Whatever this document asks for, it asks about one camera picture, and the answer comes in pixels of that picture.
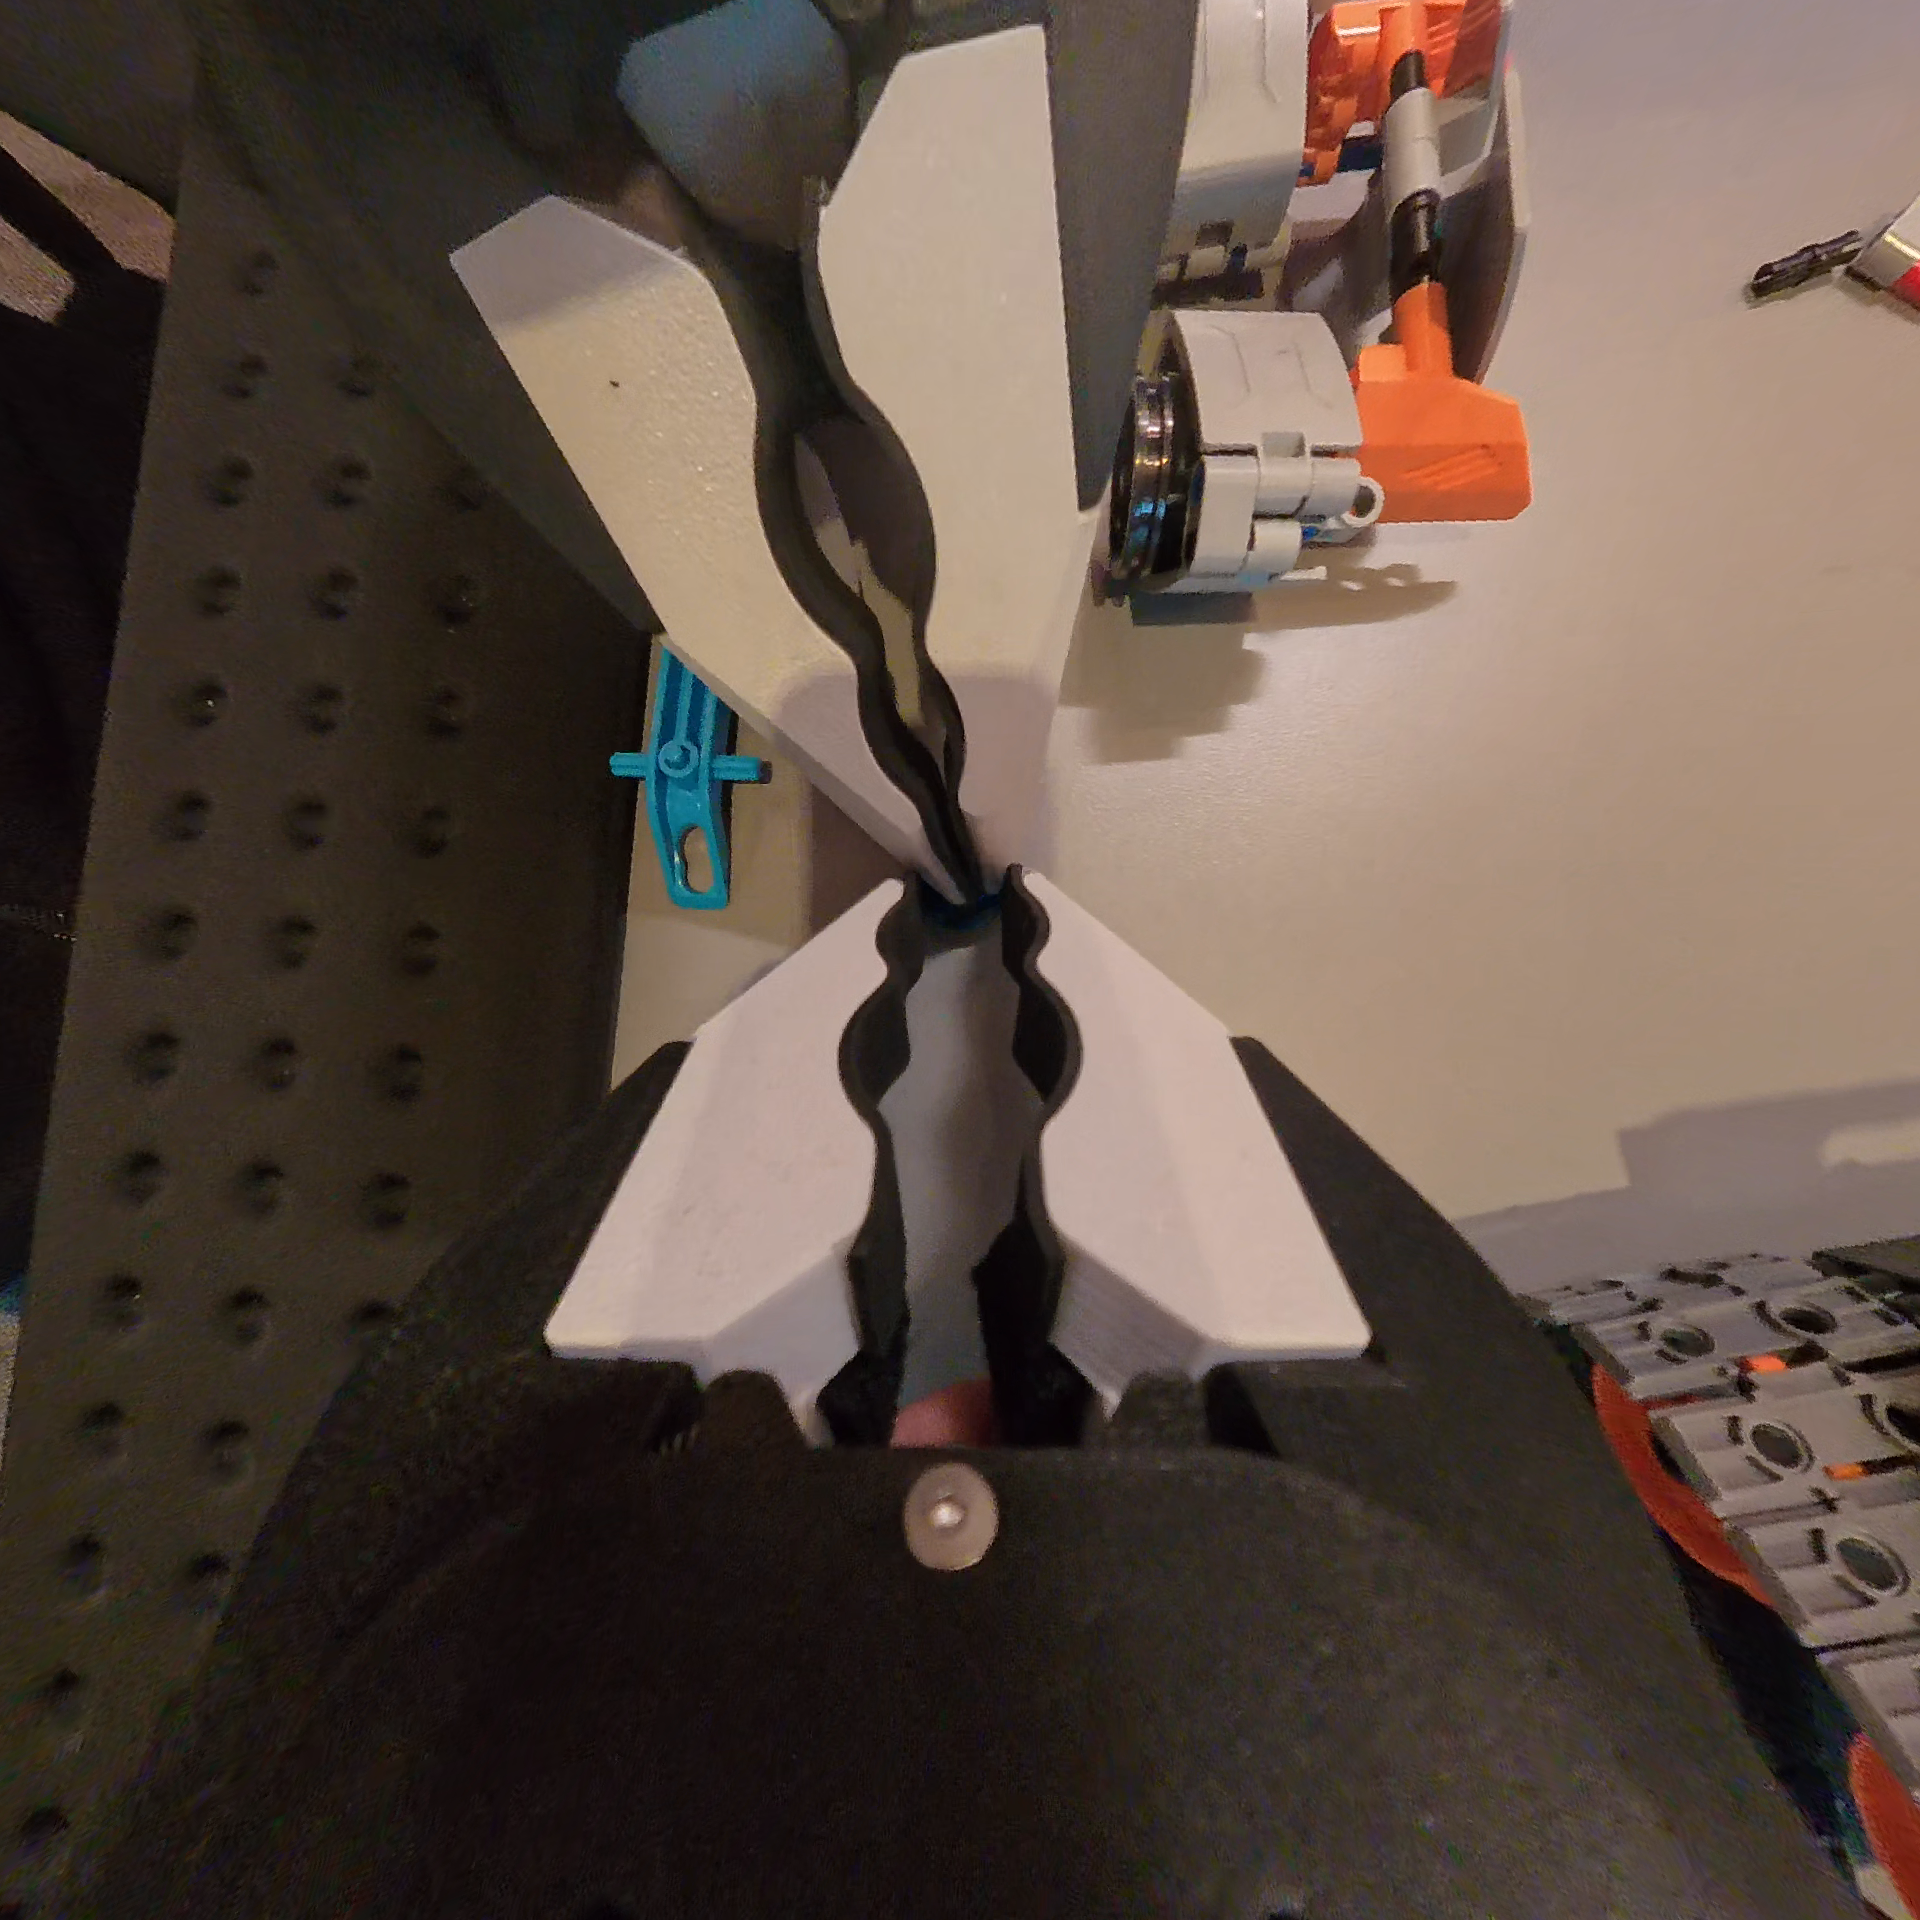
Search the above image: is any light blue toy frame piece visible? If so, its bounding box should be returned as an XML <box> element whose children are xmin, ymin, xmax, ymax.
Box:
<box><xmin>608</xmin><ymin>637</ymin><xmax>774</xmax><ymax>915</ymax></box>

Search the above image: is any black perforated mat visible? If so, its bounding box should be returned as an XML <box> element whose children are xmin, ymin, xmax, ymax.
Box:
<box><xmin>31</xmin><ymin>0</ymin><xmax>818</xmax><ymax>1920</ymax></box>

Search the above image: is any small black white red connector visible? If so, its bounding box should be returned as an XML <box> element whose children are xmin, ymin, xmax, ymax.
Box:
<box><xmin>1748</xmin><ymin>206</ymin><xmax>1920</xmax><ymax>321</ymax></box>

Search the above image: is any grey wheel module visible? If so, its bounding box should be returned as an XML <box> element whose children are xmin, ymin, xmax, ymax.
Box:
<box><xmin>1096</xmin><ymin>0</ymin><xmax>1536</xmax><ymax>604</ymax></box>

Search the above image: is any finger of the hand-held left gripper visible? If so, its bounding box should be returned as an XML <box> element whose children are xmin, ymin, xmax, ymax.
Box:
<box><xmin>444</xmin><ymin>190</ymin><xmax>976</xmax><ymax>906</ymax></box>
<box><xmin>809</xmin><ymin>0</ymin><xmax>1190</xmax><ymax>895</ymax></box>

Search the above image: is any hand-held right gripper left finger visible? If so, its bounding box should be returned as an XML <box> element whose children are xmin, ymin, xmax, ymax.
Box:
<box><xmin>541</xmin><ymin>879</ymin><xmax>921</xmax><ymax>1440</ymax></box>

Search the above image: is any grey orange tracked toy robot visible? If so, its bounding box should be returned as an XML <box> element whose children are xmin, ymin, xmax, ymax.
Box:
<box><xmin>1515</xmin><ymin>1236</ymin><xmax>1920</xmax><ymax>1920</ymax></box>

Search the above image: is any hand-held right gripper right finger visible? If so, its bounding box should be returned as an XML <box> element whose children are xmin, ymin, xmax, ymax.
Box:
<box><xmin>976</xmin><ymin>863</ymin><xmax>1374</xmax><ymax>1411</ymax></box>

